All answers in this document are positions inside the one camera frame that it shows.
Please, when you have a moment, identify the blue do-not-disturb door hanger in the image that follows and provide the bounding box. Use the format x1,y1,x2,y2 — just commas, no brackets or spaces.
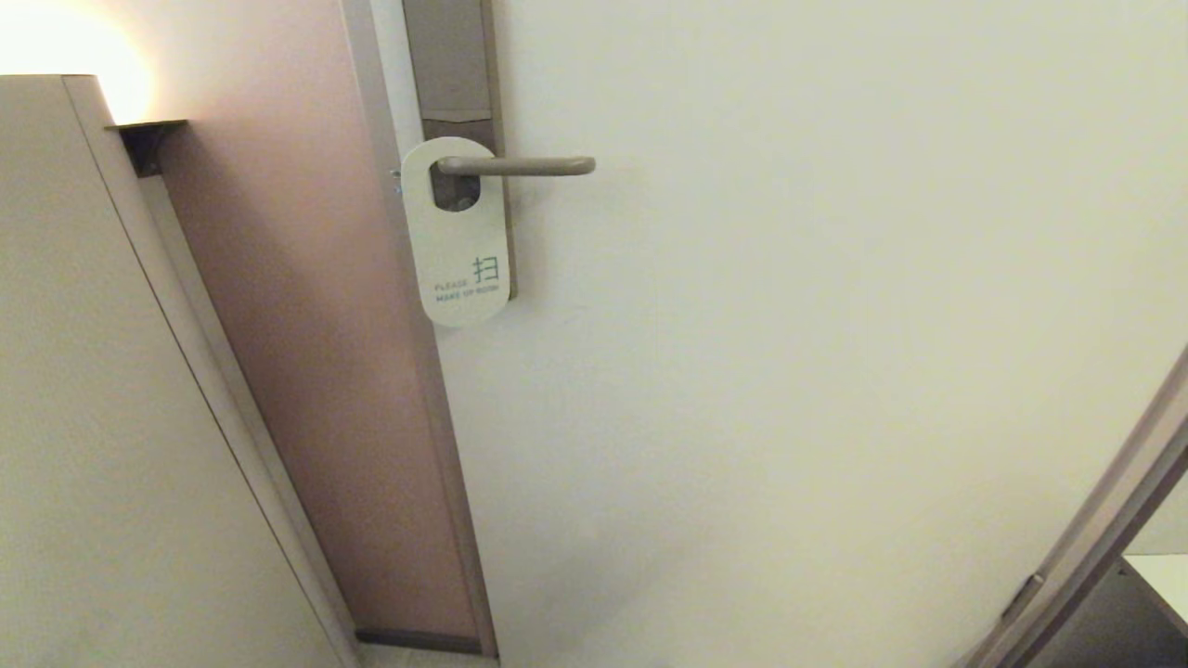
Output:
399,136,513,328

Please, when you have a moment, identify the white door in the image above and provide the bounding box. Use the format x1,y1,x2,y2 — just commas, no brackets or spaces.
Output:
371,0,1188,668

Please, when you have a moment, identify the brown metal lock plate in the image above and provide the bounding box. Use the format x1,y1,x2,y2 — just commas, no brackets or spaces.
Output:
402,0,519,300

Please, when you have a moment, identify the small metal hinge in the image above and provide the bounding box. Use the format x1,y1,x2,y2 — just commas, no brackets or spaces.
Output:
1002,572,1047,621

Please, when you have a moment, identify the dark cabinet side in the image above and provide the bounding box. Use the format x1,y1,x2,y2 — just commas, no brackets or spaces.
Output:
1030,557,1188,668

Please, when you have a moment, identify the metal lever door handle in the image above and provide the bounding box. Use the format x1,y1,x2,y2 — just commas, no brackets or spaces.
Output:
436,156,597,178

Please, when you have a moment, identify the dark wall lamp bracket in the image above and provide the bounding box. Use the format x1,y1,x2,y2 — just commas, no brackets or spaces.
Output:
105,120,189,178

